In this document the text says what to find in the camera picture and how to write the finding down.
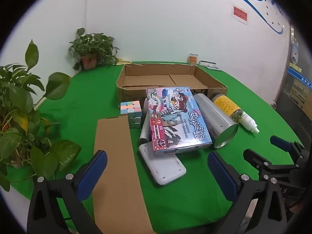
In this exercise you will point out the glass door with notices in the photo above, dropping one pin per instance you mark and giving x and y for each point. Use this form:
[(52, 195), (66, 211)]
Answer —
[(299, 92)]

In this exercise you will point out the green tablecloth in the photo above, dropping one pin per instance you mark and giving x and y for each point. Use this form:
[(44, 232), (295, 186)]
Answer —
[(85, 97)]

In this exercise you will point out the large leafy potted plant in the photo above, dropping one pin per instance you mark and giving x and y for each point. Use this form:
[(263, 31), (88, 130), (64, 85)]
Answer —
[(19, 97)]

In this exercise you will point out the white spray bottle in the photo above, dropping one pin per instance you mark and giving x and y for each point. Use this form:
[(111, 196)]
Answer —
[(248, 123)]

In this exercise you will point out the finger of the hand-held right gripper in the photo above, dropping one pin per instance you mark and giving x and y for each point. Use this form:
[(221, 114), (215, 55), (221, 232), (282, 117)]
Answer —
[(280, 143), (265, 164)]

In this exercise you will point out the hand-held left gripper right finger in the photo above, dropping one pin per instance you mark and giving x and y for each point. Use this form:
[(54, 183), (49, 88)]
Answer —
[(221, 173)]

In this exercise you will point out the pastel puzzle cube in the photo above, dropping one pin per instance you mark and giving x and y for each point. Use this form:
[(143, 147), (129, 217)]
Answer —
[(131, 109)]

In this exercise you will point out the yellow label glass jar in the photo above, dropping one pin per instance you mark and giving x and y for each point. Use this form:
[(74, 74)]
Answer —
[(226, 104)]

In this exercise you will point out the small white printed box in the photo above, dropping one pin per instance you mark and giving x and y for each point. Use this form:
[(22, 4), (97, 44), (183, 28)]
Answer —
[(209, 65)]

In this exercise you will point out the grey cylinder tube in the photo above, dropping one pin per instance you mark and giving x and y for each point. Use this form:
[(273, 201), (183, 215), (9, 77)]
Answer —
[(145, 131)]

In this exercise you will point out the colourful board game box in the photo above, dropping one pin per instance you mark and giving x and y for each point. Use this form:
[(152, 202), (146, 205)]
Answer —
[(175, 117)]

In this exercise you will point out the flat cardboard sheet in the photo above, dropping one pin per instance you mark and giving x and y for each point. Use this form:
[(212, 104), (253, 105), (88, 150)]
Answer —
[(117, 175)]

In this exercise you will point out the silver metal can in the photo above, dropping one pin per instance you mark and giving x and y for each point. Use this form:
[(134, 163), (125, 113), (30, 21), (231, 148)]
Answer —
[(214, 117)]

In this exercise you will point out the red wall sign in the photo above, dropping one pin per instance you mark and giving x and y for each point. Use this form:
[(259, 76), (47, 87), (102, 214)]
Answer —
[(240, 14)]

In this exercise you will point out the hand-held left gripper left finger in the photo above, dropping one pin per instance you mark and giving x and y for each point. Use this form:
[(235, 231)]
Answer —
[(93, 173)]

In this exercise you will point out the cardboard box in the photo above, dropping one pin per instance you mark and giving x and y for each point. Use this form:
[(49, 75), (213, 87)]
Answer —
[(146, 80)]

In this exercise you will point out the small orange container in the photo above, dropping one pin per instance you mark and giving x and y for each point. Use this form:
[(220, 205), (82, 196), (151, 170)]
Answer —
[(193, 58)]

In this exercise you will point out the small potted plant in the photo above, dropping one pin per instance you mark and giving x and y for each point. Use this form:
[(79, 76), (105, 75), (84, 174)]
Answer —
[(95, 46)]

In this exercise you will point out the white flat plastic device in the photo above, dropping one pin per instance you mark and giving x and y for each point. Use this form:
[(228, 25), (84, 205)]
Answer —
[(165, 170)]

